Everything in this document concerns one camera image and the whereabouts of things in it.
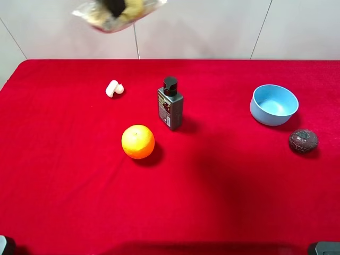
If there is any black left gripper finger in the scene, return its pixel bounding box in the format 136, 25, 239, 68
102, 0, 126, 18

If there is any chocolate candy pack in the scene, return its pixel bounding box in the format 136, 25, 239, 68
72, 0, 167, 33

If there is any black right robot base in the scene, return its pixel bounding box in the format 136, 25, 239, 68
308, 242, 340, 255

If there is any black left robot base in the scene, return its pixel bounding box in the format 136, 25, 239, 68
0, 235, 16, 255

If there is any white earbud case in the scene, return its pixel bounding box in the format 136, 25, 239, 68
105, 80, 124, 98

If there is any dark grey pump bottle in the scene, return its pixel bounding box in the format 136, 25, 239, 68
157, 76, 184, 130

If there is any orange fruit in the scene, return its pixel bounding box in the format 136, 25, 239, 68
121, 125, 155, 159

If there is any light blue bowl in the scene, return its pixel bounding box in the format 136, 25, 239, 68
250, 84, 299, 126

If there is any red tablecloth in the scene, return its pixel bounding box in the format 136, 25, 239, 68
1, 59, 339, 254

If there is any dark brown foil ball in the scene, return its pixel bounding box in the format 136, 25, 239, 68
288, 129, 318, 154

